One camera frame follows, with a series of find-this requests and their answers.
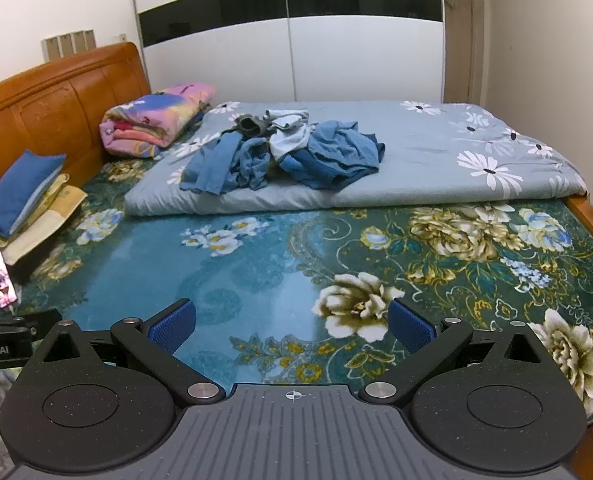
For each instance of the blue pillow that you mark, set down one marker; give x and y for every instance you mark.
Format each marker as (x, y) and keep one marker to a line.
(19, 190)

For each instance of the wooden headboard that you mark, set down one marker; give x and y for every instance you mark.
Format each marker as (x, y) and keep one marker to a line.
(41, 105)

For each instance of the wooden door frame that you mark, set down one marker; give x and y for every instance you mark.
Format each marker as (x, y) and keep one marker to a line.
(464, 30)

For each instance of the teal floral blanket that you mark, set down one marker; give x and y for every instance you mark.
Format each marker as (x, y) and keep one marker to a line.
(276, 270)

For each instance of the grey floral quilt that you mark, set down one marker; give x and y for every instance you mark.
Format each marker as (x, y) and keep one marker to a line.
(426, 155)

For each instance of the yellow folded bedding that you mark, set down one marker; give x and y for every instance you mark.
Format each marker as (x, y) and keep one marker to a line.
(51, 210)

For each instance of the white wall socket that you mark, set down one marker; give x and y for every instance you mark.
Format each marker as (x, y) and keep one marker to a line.
(120, 38)

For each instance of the grey garment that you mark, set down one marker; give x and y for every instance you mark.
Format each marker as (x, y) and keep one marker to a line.
(249, 125)

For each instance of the white wardrobe with black stripe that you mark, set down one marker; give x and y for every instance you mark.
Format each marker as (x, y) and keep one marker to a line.
(286, 35)

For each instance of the folded pink floral blanket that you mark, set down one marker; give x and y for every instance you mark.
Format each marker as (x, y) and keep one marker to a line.
(151, 117)

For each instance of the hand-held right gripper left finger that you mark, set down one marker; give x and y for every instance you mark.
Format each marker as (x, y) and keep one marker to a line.
(172, 328)

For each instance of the pale blue printed t-shirt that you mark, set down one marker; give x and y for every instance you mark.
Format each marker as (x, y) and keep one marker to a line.
(289, 137)

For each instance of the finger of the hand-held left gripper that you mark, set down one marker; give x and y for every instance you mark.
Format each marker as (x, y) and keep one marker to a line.
(36, 319)

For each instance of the dark blue garment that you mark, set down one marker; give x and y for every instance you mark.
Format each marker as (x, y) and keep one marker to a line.
(336, 157)

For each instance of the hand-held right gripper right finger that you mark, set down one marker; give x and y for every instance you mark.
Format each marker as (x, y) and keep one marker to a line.
(410, 329)

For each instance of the beige wall panel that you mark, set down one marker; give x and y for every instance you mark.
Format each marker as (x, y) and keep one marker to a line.
(69, 46)

